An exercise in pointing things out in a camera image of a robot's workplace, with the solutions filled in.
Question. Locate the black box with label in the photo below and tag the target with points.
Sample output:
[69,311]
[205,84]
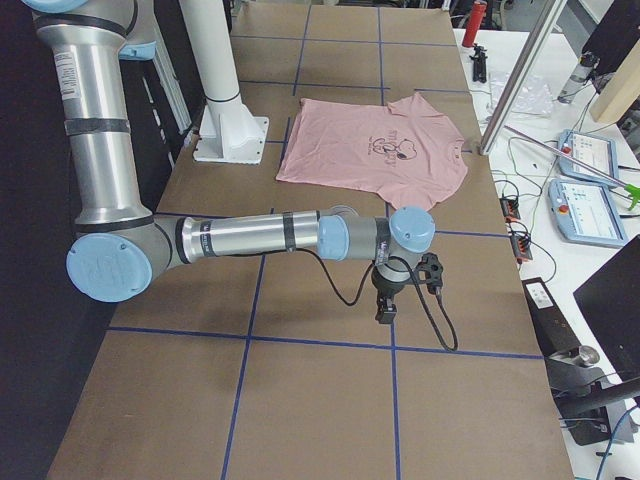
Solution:
[555,337]

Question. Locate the clear grey water bottle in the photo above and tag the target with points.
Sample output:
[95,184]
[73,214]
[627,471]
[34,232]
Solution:
[579,77]

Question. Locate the metal stick with green tip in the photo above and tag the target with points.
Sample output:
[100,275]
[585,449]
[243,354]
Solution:
[632,190]

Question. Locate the near blue teach pendant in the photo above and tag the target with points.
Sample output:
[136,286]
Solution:
[585,214]

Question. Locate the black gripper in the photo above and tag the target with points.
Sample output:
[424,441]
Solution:
[385,289]

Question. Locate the far blue teach pendant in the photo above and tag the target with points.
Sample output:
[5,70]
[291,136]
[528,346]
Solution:
[596,151]

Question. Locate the black folded tripod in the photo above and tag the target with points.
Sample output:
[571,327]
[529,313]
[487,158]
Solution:
[479,68]

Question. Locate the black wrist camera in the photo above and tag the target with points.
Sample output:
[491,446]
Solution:
[430,271]

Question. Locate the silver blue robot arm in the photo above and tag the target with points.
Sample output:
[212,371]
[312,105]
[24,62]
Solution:
[122,246]

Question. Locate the pink printed t-shirt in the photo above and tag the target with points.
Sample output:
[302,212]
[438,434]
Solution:
[406,152]

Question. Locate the black monitor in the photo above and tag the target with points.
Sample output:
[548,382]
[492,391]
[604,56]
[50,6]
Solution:
[609,303]

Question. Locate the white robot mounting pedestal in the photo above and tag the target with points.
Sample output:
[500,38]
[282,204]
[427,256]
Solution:
[228,132]

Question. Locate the beige wooden board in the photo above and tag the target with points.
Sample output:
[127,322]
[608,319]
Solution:
[620,92]

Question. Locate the red water bottle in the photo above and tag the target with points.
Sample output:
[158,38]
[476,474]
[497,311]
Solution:
[475,19]

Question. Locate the blue teach pendant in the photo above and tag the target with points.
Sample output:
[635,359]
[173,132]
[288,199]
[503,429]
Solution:
[585,214]
[596,151]

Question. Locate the aluminium frame post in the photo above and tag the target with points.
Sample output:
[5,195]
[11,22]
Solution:
[530,52]

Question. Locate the clear plastic bag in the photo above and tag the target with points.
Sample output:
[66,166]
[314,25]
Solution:
[534,99]

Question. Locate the orange black connector strip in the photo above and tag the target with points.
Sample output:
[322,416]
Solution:
[519,234]

